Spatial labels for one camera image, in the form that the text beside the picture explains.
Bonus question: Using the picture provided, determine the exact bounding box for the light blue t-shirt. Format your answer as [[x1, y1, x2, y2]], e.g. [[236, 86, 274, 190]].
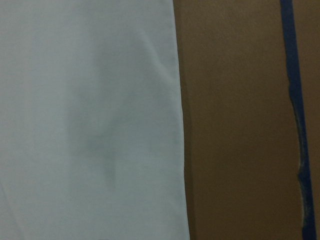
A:
[[0, 0, 190, 240]]

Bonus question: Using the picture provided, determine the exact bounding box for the blue tape line lengthwise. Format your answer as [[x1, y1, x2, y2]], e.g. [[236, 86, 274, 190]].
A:
[[280, 0, 317, 240]]

